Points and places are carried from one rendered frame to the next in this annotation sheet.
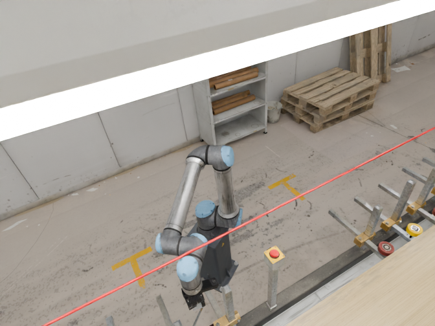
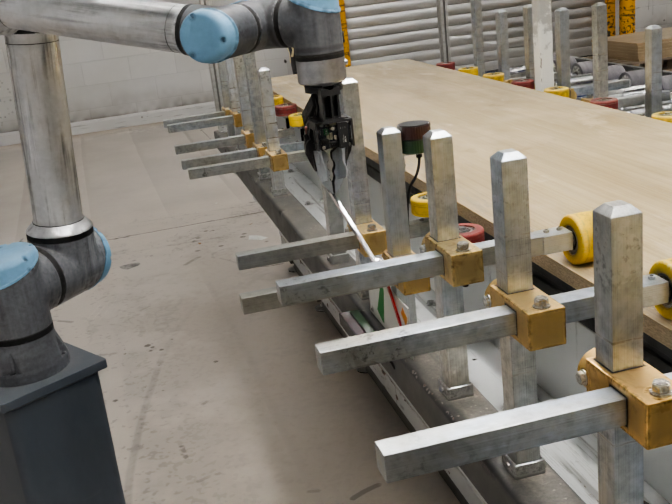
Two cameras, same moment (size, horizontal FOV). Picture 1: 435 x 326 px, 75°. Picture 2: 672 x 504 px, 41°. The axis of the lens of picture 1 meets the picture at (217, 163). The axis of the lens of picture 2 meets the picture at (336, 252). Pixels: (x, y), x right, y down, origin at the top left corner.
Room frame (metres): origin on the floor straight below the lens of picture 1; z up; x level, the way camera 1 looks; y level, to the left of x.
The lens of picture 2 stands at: (0.34, 1.83, 1.40)
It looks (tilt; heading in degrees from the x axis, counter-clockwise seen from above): 18 degrees down; 281
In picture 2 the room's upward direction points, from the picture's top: 7 degrees counter-clockwise
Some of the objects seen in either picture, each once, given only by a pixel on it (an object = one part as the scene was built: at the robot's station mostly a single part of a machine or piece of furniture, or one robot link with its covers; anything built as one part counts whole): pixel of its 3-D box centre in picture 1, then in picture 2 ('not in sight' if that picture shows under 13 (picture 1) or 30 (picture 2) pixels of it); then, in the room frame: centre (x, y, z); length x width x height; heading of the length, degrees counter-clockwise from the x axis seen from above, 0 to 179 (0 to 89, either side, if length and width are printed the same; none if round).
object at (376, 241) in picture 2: (226, 321); (366, 235); (0.63, 0.05, 0.84); 0.13 x 0.06 x 0.05; 114
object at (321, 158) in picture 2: not in sight; (325, 173); (0.67, 0.19, 1.01); 0.06 x 0.03 x 0.09; 114
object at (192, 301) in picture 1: (193, 293); (327, 116); (0.65, 0.18, 1.12); 0.09 x 0.08 x 0.12; 114
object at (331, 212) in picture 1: (355, 232); (258, 163); (1.08, -0.83, 0.82); 0.43 x 0.03 x 0.04; 24
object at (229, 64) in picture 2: not in sight; (234, 96); (1.35, -1.57, 0.92); 0.03 x 0.03 x 0.48; 24
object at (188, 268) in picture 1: (189, 272); (314, 23); (0.66, 0.17, 1.29); 0.10 x 0.09 x 0.12; 163
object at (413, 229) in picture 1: (412, 233); (302, 129); (1.00, -1.14, 0.85); 0.08 x 0.08 x 0.11
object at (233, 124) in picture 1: (230, 88); not in sight; (3.53, -0.29, 0.78); 0.90 x 0.45 x 1.55; 116
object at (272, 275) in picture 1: (272, 286); (328, 170); (0.74, -0.21, 0.93); 0.05 x 0.05 x 0.45; 24
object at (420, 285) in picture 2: not in sight; (405, 268); (0.52, 0.27, 0.85); 0.13 x 0.06 x 0.05; 114
